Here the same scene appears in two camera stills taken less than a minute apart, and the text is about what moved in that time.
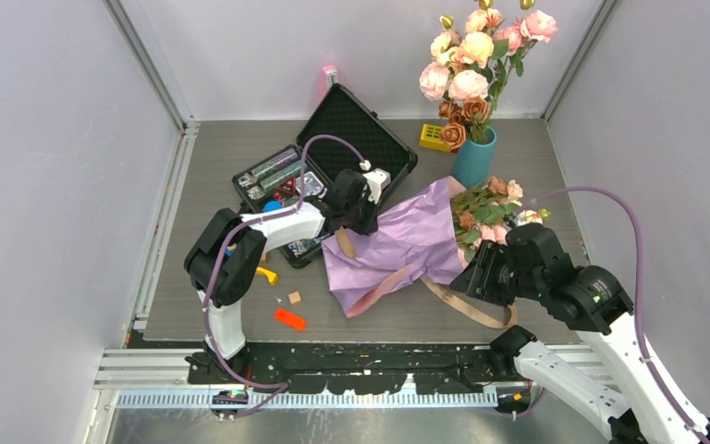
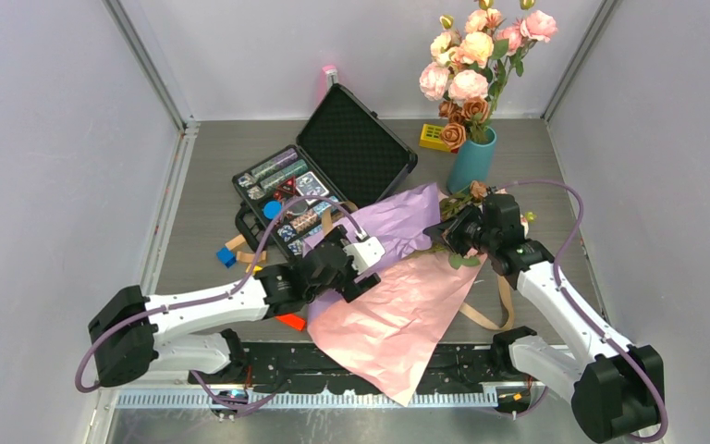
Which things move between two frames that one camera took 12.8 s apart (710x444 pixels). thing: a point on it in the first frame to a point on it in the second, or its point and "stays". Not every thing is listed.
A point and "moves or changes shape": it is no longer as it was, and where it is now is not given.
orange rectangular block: x=290 y=319 stays
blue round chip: x=272 y=205 stays
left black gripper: x=370 y=223 to x=360 y=285
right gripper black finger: x=481 y=277 to x=459 y=232
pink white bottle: x=331 y=75 stays
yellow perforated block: x=431 y=137 stays
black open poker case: x=344 y=134 stays
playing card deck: x=312 y=186 stays
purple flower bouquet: x=427 y=240 moves or changes shape
